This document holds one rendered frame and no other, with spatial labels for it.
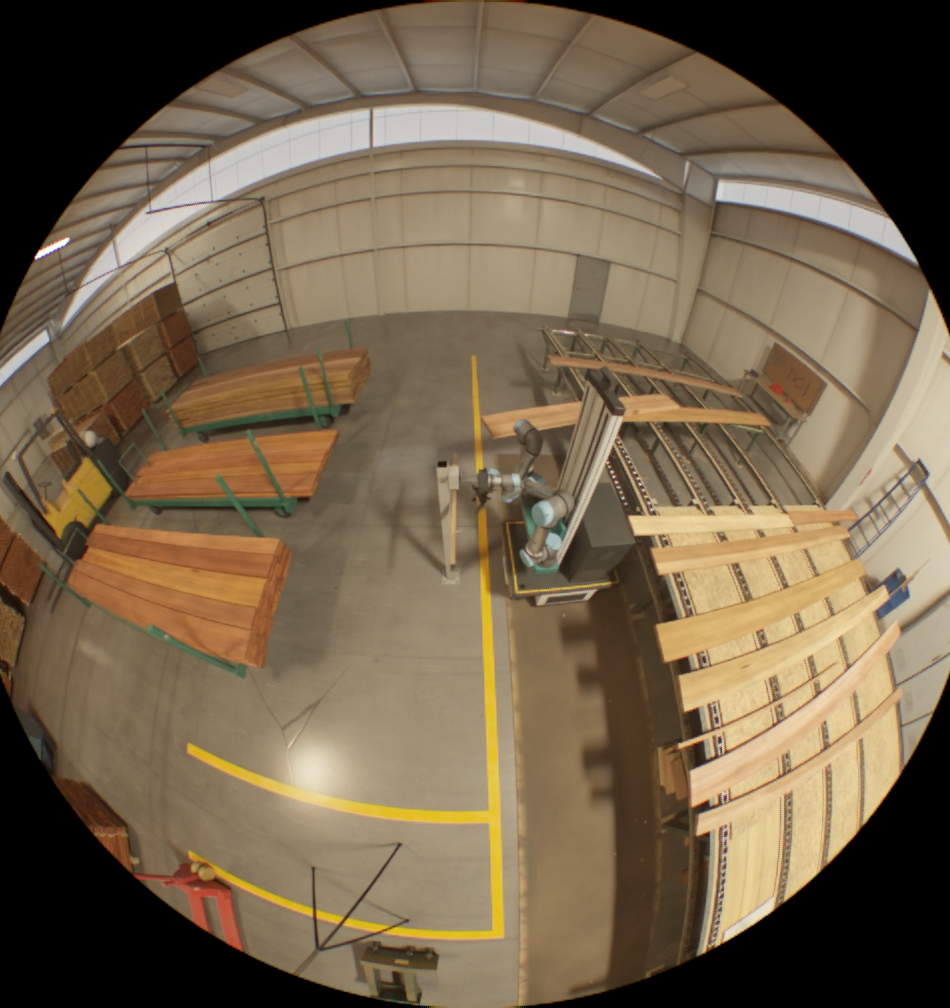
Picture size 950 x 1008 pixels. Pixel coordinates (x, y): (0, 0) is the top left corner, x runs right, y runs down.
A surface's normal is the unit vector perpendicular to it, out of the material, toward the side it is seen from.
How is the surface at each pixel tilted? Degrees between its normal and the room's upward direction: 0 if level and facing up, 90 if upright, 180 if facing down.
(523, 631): 0
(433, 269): 88
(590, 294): 90
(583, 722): 0
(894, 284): 89
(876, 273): 87
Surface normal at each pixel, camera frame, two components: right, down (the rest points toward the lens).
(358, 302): -0.04, 0.78
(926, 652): -1.00, 0.00
